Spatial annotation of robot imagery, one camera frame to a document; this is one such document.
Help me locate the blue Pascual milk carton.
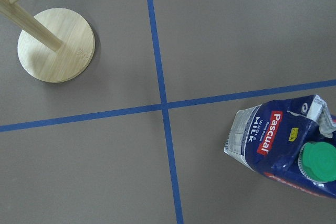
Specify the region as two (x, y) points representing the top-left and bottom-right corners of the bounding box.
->
(224, 94), (335, 198)

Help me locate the wooden mug tree stand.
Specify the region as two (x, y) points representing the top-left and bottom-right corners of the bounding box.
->
(1, 0), (96, 83)

